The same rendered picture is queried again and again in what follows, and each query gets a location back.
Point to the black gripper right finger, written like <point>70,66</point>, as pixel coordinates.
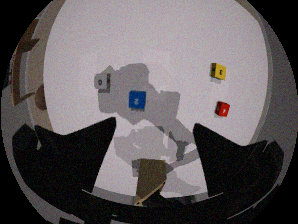
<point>221,158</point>

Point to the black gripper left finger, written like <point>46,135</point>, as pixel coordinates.
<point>82,151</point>

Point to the blue block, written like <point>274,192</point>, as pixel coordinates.
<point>137,99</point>

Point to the red block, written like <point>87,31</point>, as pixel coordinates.
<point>222,108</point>

